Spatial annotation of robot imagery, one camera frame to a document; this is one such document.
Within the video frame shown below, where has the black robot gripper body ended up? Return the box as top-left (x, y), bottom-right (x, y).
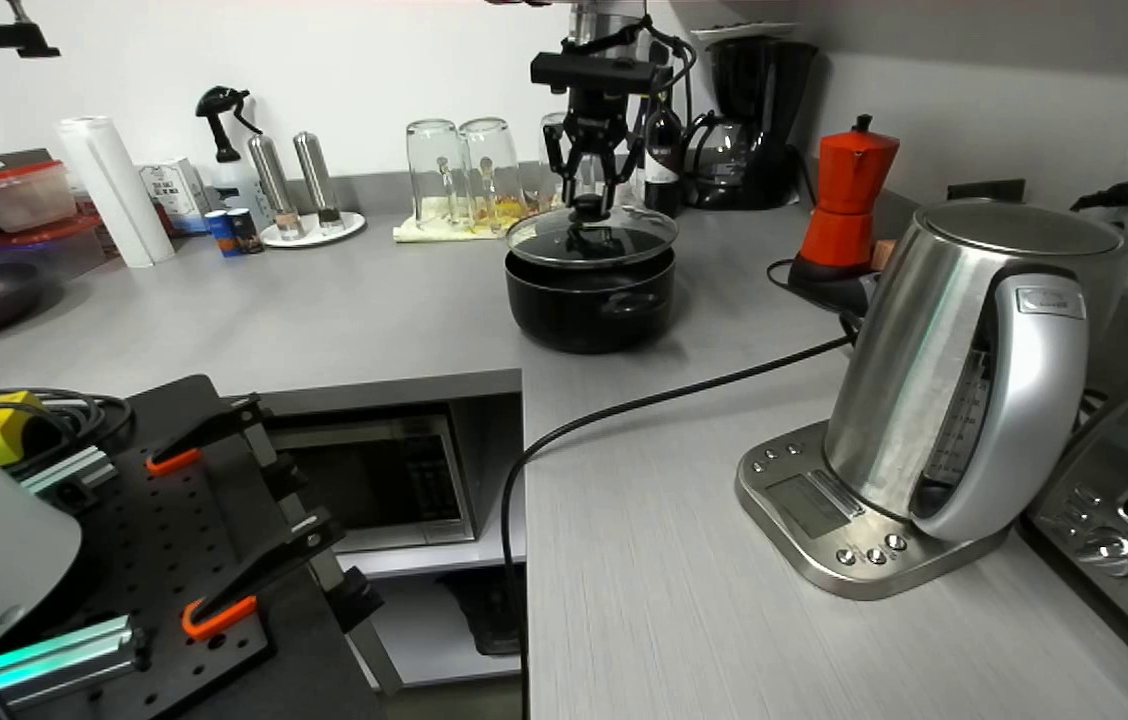
top-left (527, 50), bottom-right (672, 201)

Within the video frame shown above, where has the glass lid with black knob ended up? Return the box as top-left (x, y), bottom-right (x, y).
top-left (507, 207), bottom-right (674, 267)

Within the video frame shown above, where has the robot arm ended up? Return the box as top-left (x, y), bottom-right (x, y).
top-left (527, 0), bottom-right (672, 215)

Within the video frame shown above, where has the black cooking pot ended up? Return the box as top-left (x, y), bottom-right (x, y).
top-left (504, 242), bottom-right (674, 354)

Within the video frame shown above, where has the red moka pot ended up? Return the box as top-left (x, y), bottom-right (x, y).
top-left (791, 116), bottom-right (898, 291)

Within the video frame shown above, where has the upturned glass mug middle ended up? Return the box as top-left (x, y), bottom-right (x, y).
top-left (461, 116), bottom-right (518, 231)

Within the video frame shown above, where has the upturned glass mug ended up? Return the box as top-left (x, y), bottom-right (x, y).
top-left (461, 116), bottom-right (518, 231)
top-left (404, 116), bottom-right (461, 227)

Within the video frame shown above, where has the black drip coffee maker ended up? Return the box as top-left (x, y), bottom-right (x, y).
top-left (686, 34), bottom-right (821, 207)

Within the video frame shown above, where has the upturned glass mug near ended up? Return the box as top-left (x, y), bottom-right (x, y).
top-left (404, 116), bottom-right (461, 227)

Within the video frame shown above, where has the yellow cutting mat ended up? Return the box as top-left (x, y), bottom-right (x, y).
top-left (390, 212), bottom-right (522, 242)

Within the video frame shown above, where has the steel pepper shaker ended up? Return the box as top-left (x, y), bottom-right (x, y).
top-left (290, 131), bottom-right (340, 223)

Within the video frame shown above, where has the steel salt shaker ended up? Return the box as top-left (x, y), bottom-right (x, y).
top-left (248, 137), bottom-right (301, 234)

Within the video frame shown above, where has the stainless steel electric kettle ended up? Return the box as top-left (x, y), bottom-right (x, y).
top-left (735, 205), bottom-right (1128, 599)

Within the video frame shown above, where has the white paper towel roll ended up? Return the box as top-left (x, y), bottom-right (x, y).
top-left (56, 116), bottom-right (171, 267)

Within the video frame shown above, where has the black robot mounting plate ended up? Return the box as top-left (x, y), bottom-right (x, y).
top-left (0, 371), bottom-right (394, 720)

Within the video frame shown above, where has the black power cable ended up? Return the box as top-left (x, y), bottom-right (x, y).
top-left (497, 331), bottom-right (857, 720)

